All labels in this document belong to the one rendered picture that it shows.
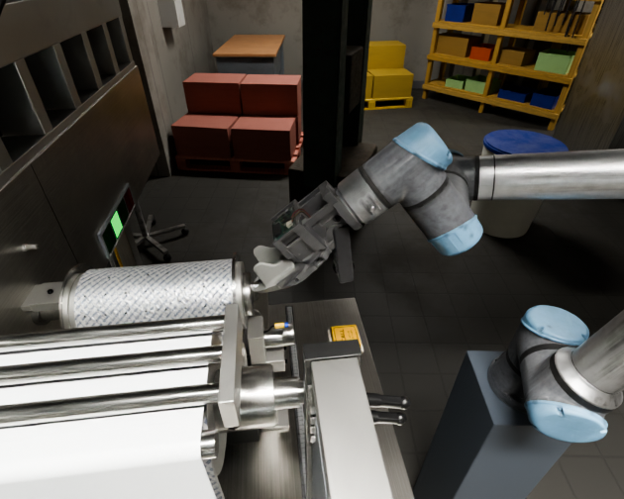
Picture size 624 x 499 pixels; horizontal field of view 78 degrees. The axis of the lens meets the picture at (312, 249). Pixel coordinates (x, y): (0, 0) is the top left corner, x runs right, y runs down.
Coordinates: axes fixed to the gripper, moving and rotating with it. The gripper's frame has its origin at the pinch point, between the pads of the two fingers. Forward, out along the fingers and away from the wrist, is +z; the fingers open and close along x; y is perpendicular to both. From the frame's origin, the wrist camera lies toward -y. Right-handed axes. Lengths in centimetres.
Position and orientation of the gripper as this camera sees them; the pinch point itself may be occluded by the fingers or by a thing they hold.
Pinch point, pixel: (263, 285)
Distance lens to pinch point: 65.5
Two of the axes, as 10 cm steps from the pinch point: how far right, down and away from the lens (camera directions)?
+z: -7.6, 5.7, 3.1
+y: -6.4, -5.6, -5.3
